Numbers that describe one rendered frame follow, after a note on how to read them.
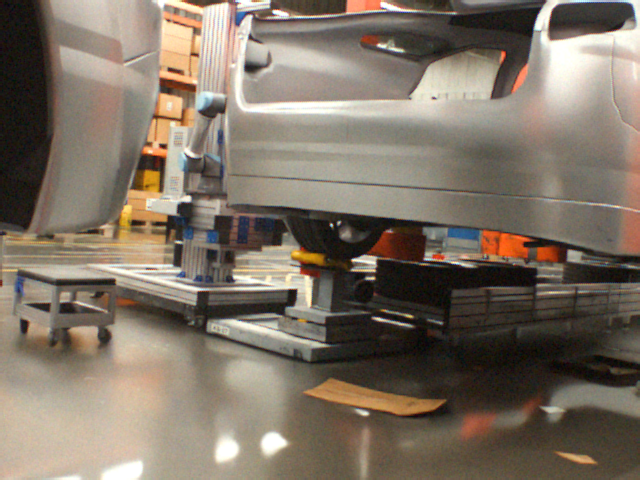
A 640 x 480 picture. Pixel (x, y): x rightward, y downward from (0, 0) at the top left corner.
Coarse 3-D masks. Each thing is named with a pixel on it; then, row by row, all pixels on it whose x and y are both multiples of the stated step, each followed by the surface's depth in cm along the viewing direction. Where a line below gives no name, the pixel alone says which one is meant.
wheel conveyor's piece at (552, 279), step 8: (544, 272) 719; (552, 272) 731; (560, 272) 743; (544, 280) 717; (552, 280) 727; (560, 280) 738; (632, 288) 660; (624, 296) 644; (632, 296) 657; (624, 304) 646; (632, 304) 659; (616, 312) 638; (624, 312) 649; (632, 312) 661; (624, 320) 656; (624, 328) 656
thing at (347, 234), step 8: (328, 224) 418; (336, 224) 452; (344, 224) 462; (336, 232) 453; (344, 232) 456; (352, 232) 452; (360, 232) 449; (368, 232) 446; (344, 240) 444; (352, 240) 442; (360, 240) 440
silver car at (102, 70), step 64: (0, 0) 116; (64, 0) 112; (128, 0) 126; (0, 64) 122; (64, 64) 114; (128, 64) 128; (0, 128) 126; (64, 128) 116; (128, 128) 133; (0, 192) 125; (64, 192) 119; (128, 192) 150
